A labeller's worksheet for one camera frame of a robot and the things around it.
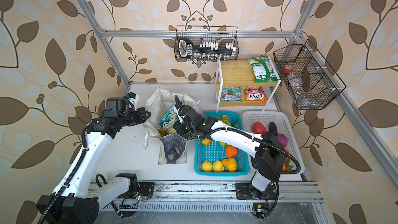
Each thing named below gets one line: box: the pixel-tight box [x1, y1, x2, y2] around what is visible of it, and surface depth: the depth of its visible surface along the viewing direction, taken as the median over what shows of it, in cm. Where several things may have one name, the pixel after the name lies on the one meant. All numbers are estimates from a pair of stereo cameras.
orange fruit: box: [225, 145, 239, 158], surface depth 83 cm
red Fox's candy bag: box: [242, 86, 269, 103], surface depth 92 cm
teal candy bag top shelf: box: [159, 118, 175, 130], surface depth 88 cm
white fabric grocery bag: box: [141, 87, 205, 165], surface depth 80 cm
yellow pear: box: [221, 157, 238, 172], surface depth 80 cm
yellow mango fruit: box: [201, 138, 212, 146], surface depth 88 cm
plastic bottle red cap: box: [282, 64, 304, 91], surface depth 80 cm
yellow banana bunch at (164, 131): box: [156, 128, 172, 137], surface depth 86 cm
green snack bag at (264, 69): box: [247, 56, 279, 83], surface depth 78 cm
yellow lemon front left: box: [202, 159, 212, 172], surface depth 80 cm
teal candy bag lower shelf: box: [220, 86, 243, 103], surface depth 91 cm
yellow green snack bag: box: [159, 104, 181, 130], surface depth 88 cm
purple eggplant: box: [268, 121, 278, 137], surface depth 95 cm
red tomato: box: [251, 122, 265, 135], surface depth 93 cm
